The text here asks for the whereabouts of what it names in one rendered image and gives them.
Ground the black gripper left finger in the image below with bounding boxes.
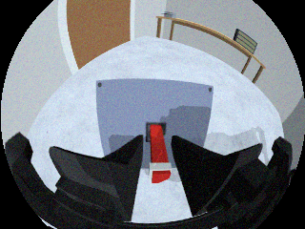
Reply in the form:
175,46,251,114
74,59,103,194
49,135,144,222

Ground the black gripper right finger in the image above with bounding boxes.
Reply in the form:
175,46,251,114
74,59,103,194
172,136,263,217

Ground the grey flat panel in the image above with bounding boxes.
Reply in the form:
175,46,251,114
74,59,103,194
95,77,214,169

